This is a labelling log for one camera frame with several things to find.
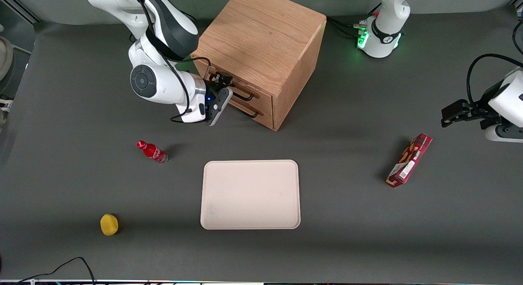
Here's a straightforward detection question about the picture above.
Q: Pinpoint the black base cable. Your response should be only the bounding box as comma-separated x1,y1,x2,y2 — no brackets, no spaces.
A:
332,21,361,38
327,16,361,28

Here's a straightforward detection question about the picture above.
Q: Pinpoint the red cookie box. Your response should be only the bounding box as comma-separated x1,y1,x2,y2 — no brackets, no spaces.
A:
386,133,433,188

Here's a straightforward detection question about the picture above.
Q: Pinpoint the wooden drawer front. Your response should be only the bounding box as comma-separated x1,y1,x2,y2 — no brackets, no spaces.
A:
192,56,274,113
221,98,275,130

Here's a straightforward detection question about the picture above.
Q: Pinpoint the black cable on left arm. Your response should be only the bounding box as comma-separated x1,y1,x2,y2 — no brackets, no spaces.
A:
467,53,523,106

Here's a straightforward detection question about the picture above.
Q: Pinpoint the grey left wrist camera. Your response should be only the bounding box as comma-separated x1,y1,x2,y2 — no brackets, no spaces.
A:
485,124,523,143

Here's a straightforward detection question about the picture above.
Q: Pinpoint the red soda bottle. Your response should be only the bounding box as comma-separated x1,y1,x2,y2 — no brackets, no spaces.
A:
136,140,169,164

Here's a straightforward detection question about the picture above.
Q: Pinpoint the black looped cable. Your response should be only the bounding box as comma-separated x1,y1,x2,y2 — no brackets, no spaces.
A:
512,20,523,55

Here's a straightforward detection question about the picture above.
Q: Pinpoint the thin black cable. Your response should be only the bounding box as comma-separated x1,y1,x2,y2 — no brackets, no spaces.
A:
16,257,97,284

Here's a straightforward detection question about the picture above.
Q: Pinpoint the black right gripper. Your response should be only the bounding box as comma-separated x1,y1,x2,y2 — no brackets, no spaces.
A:
204,72,235,114

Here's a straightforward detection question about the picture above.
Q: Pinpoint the beige plastic tray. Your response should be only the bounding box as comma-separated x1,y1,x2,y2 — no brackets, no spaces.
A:
200,160,301,230

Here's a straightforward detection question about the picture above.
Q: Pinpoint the black metal drawer handle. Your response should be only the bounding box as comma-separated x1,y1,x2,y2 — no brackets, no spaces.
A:
228,102,262,118
229,84,260,102

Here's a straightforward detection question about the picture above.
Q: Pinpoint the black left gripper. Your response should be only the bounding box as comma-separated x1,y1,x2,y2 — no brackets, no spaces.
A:
440,81,510,131

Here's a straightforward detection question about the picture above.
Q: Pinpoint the wooden drawer cabinet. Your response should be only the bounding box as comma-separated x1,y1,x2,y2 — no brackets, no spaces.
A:
189,0,327,131

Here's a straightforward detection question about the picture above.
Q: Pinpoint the yellow lemon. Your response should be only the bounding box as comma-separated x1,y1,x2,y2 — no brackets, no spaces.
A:
100,214,119,236

